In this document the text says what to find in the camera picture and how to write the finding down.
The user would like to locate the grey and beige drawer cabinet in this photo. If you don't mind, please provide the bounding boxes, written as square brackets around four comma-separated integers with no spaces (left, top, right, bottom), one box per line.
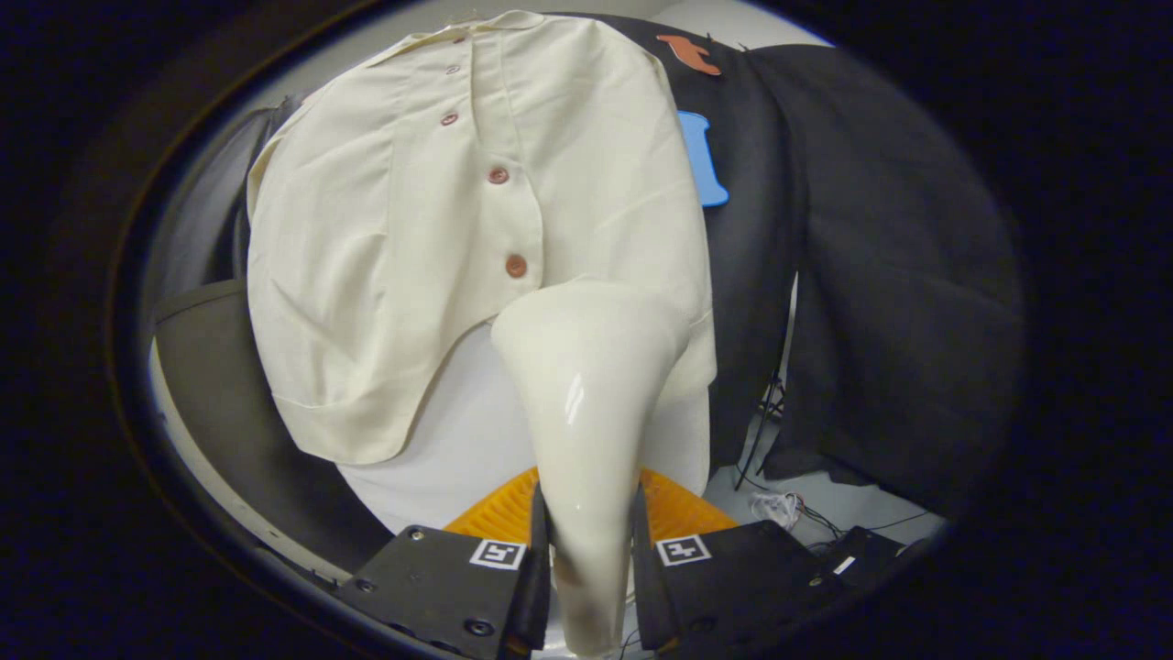
[149,280,397,584]

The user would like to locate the black floor cables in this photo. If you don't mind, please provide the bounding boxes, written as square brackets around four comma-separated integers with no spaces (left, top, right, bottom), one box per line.
[731,275,936,544]

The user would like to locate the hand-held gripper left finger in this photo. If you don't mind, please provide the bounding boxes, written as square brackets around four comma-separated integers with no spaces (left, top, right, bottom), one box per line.
[332,466,554,660]

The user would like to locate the cream garment steamer head with hose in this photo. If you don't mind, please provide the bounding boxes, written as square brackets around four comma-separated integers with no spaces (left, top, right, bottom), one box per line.
[490,280,693,657]

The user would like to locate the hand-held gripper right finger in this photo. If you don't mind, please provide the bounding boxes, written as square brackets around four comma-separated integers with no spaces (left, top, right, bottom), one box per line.
[630,467,849,657]

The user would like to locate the cream button-up shirt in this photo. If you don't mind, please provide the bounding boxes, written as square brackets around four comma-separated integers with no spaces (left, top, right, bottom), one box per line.
[246,11,718,466]

